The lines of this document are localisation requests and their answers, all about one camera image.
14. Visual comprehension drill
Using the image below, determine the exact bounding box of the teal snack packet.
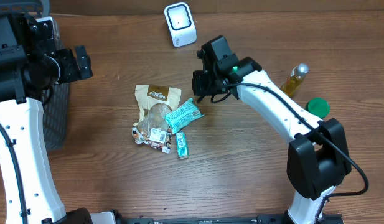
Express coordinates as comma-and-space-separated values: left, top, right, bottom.
164, 98, 204, 134

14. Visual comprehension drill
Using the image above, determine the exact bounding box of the brown cookie pouch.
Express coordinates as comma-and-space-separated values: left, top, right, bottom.
134, 85, 182, 137

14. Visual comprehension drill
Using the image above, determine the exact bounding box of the green Kleenex tissue pack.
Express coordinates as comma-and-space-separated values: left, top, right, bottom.
176, 132, 189, 159

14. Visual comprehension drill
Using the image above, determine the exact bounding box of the small printed snack bag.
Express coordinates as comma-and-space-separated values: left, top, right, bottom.
132, 126, 172, 154

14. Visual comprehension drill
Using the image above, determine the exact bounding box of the yellow bottle silver cap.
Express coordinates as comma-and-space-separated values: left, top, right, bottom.
280, 63, 309, 98

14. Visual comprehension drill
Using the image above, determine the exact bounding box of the green white tissue cup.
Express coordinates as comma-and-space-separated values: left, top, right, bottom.
305, 98, 330, 119

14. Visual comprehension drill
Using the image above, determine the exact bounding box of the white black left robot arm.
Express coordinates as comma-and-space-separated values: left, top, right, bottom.
0, 13, 119, 223

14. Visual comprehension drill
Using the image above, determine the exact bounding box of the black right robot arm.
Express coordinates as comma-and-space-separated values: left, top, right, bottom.
192, 51, 352, 223

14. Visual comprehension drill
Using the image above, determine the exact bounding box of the white barcode scanner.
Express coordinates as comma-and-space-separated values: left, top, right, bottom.
164, 2, 197, 47

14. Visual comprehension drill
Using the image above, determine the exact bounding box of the grey plastic mesh basket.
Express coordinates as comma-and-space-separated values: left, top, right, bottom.
0, 0, 70, 151

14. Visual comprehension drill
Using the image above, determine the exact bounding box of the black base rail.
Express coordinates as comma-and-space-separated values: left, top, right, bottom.
67, 214, 345, 224

